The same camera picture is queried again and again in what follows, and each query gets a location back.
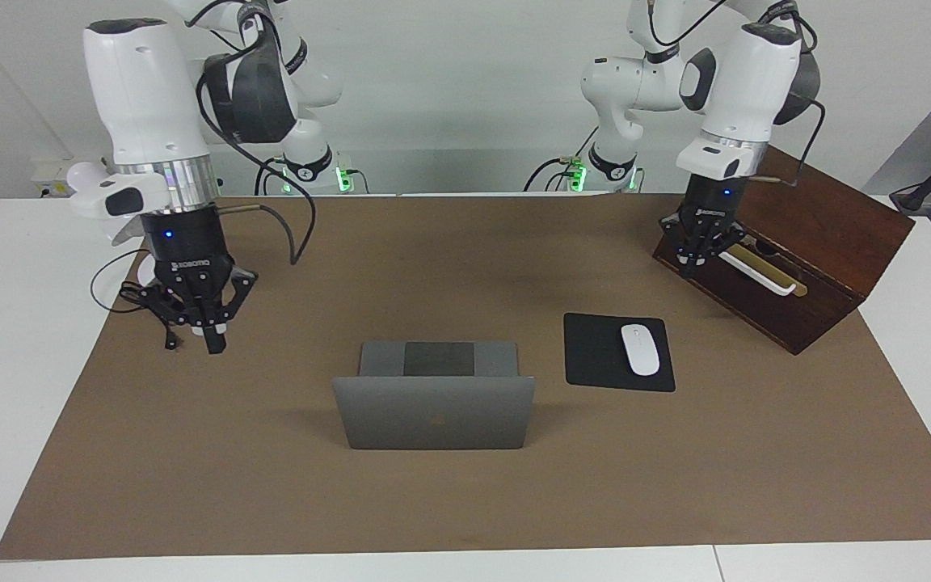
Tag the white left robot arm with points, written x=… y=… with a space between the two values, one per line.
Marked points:
x=756 y=81

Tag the dark wooden box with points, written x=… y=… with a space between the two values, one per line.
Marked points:
x=829 y=226

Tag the green lit base connector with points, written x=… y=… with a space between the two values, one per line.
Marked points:
x=343 y=178
x=575 y=174

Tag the white wall socket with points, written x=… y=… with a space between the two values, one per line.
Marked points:
x=49 y=179

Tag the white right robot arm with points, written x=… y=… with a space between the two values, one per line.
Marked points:
x=142 y=97

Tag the white computer mouse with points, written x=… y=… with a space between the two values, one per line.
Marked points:
x=641 y=352

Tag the brown table mat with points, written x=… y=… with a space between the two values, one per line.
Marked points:
x=514 y=501

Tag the black mouse pad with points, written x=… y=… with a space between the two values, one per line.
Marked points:
x=595 y=356

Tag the grey laptop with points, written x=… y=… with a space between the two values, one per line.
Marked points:
x=433 y=412

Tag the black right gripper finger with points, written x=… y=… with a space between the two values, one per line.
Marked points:
x=183 y=307
x=231 y=295

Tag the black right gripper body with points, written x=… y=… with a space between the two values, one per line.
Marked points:
x=187 y=246

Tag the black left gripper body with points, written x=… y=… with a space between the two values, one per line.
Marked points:
x=712 y=206

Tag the white desk lamp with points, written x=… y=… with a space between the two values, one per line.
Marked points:
x=90 y=184

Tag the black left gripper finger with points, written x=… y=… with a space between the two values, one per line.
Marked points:
x=685 y=250
x=722 y=241

